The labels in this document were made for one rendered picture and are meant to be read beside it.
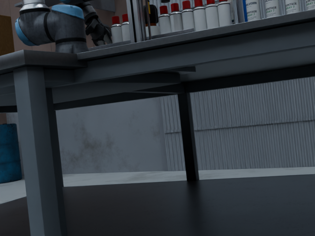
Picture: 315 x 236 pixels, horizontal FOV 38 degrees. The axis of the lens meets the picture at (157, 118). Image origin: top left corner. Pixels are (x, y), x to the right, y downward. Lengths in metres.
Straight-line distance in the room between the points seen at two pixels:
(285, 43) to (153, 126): 4.39
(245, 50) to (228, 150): 3.79
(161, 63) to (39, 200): 0.51
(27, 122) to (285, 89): 3.67
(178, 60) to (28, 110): 0.44
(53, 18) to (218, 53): 0.74
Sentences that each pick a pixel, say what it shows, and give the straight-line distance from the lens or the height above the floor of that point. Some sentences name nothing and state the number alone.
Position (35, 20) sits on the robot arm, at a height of 1.02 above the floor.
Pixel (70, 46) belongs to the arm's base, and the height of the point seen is 0.91.
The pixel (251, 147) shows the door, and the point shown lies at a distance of 4.91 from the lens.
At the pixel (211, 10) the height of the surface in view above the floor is 1.02.
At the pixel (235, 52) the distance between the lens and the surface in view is 1.27.
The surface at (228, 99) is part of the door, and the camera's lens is 4.98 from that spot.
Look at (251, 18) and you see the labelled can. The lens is 1.88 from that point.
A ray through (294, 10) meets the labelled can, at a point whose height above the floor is 0.96.
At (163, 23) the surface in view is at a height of 1.01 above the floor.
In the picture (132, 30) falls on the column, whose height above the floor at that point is 0.97.
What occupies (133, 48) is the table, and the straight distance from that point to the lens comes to 1.33.
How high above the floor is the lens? 0.60
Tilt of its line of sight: level
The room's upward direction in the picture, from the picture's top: 6 degrees counter-clockwise
